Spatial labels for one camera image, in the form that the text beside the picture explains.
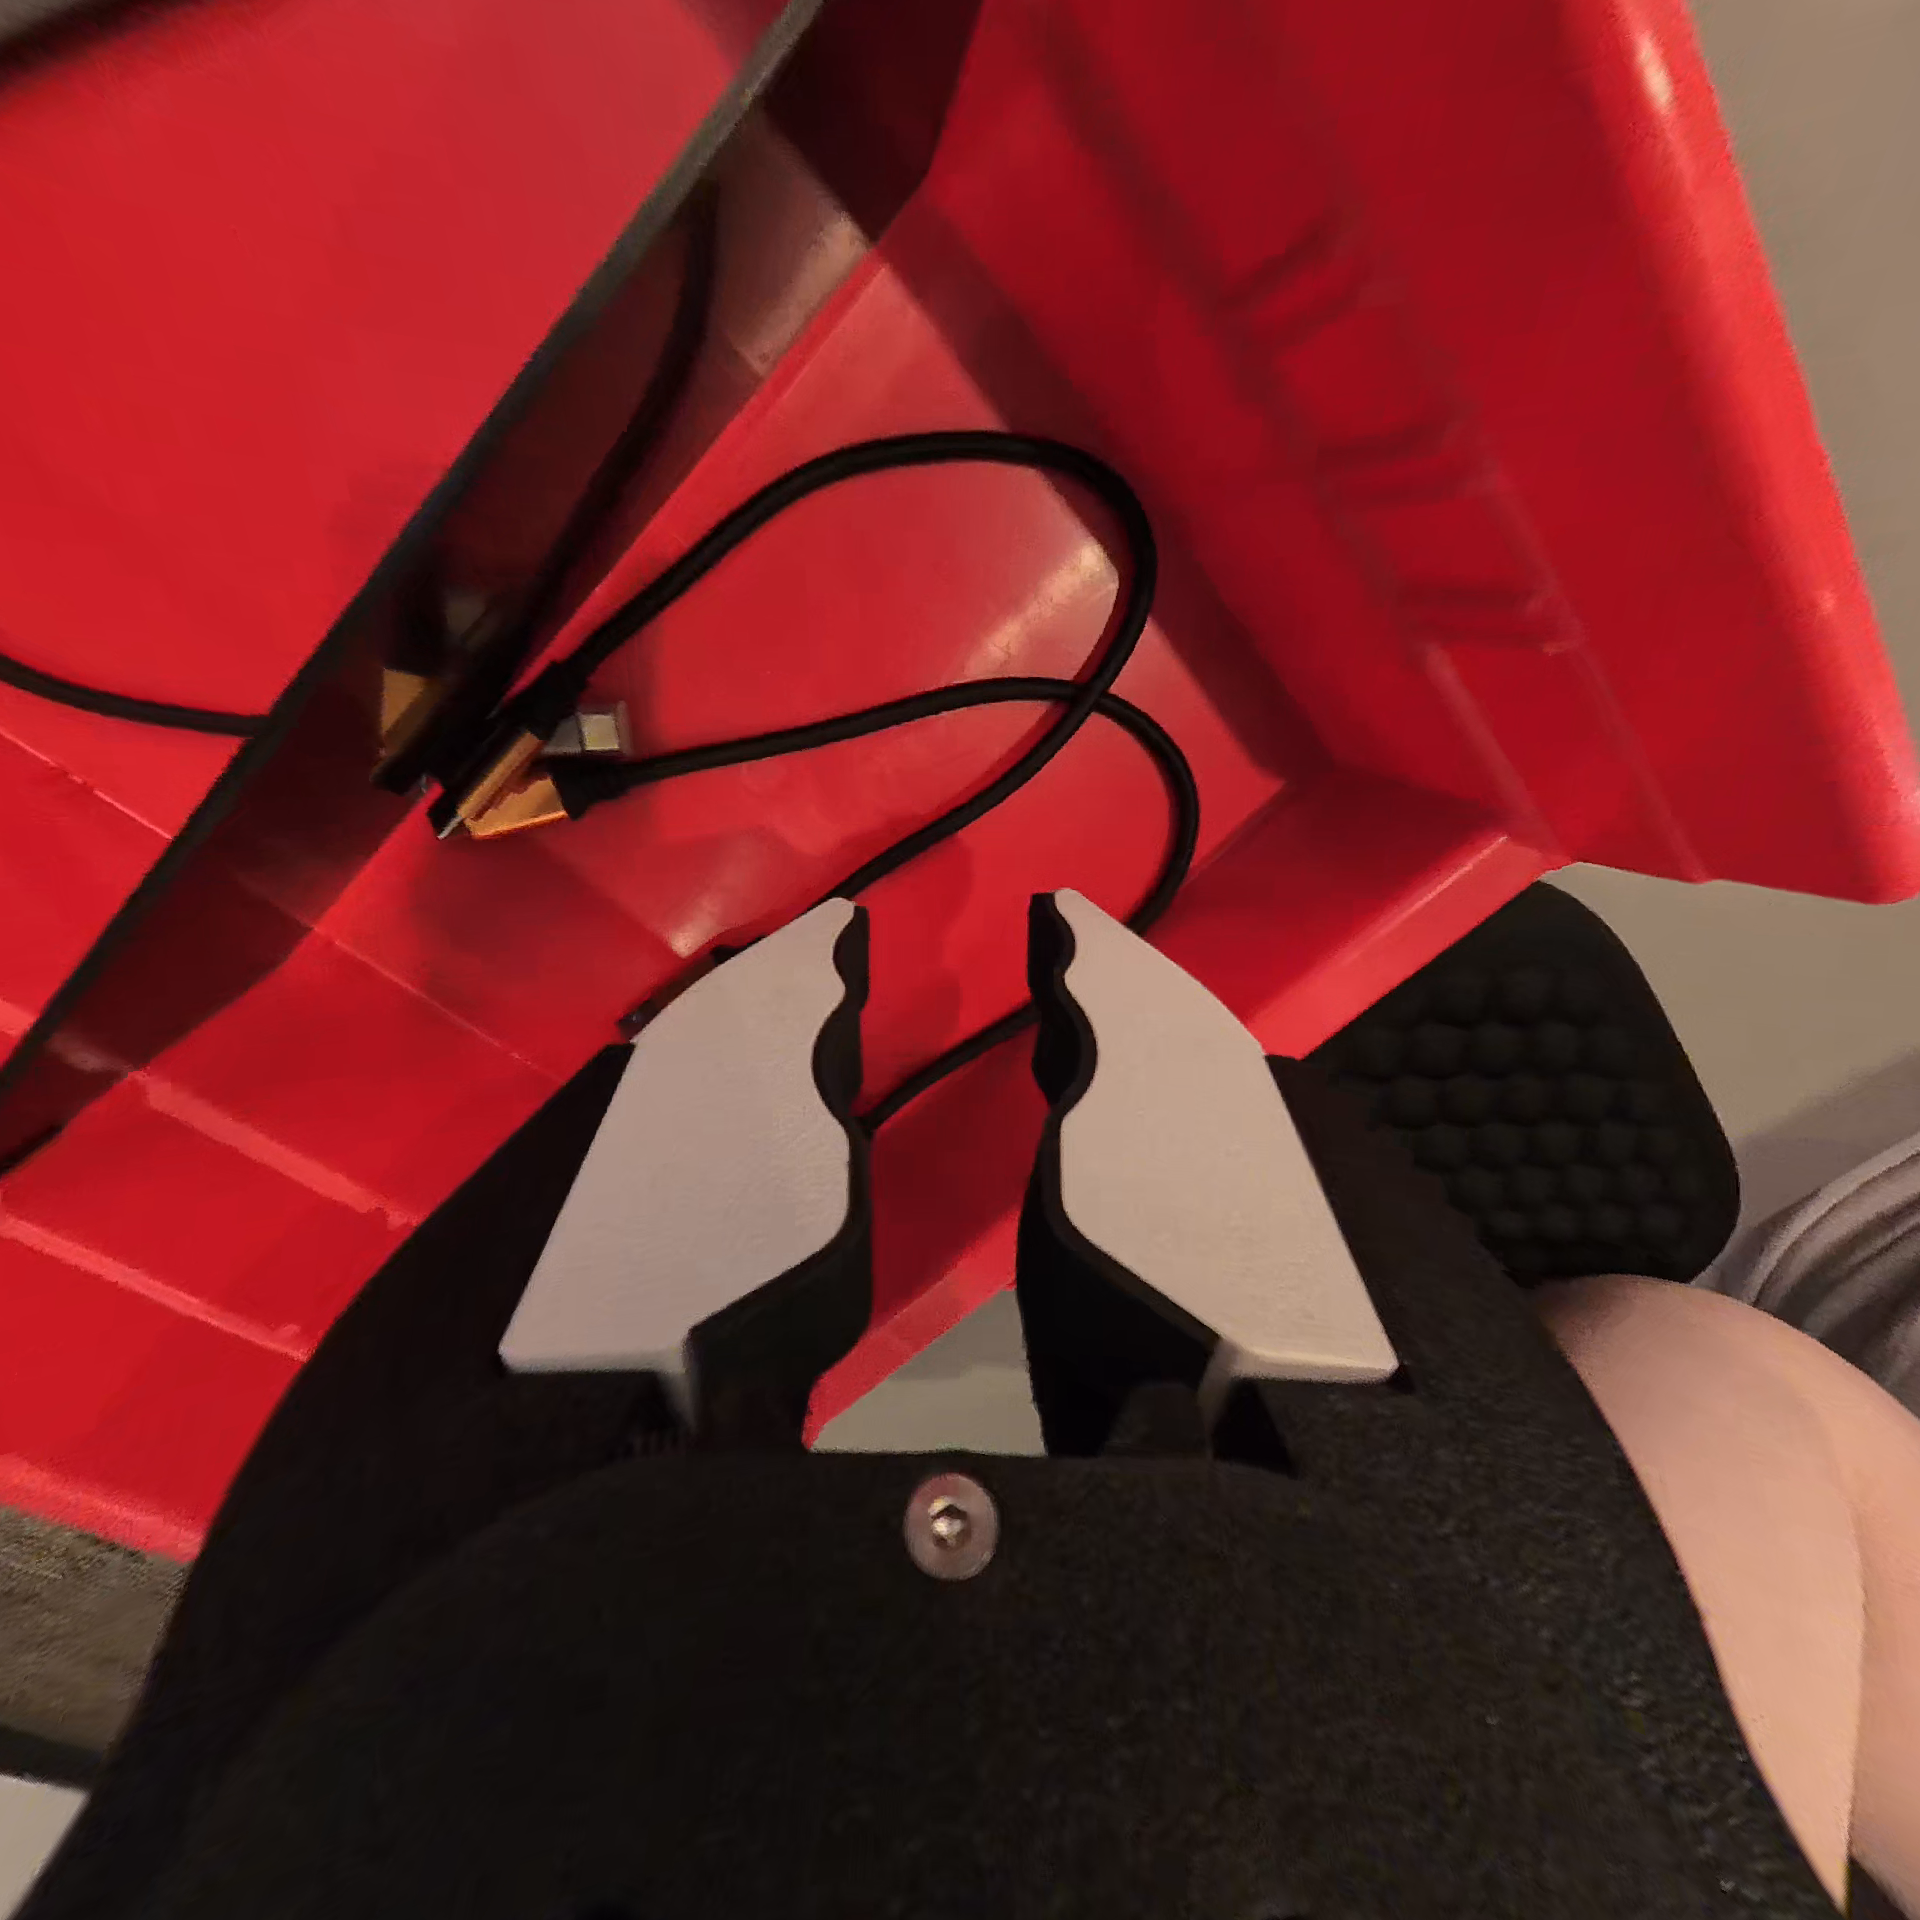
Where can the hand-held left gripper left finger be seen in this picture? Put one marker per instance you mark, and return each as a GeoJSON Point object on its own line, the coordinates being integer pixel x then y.
{"type": "Point", "coordinates": [706, 1142]}

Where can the red plastic bin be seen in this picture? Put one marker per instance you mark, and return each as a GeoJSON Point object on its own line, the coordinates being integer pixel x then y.
{"type": "Point", "coordinates": [1275, 372]}

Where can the person's pale clothing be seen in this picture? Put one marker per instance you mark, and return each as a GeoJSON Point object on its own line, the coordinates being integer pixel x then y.
{"type": "Point", "coordinates": [1840, 1263]}

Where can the black bin divider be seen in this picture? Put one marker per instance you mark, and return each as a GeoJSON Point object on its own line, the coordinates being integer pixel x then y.
{"type": "Point", "coordinates": [438, 493]}

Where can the person's leg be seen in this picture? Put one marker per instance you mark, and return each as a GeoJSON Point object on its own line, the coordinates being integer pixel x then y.
{"type": "Point", "coordinates": [1770, 1500]}

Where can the black padded armrest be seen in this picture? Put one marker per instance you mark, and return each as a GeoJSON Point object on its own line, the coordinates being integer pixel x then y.
{"type": "Point", "coordinates": [1533, 1078]}

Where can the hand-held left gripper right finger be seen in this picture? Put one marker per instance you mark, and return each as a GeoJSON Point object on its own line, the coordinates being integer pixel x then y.
{"type": "Point", "coordinates": [1203, 1169]}

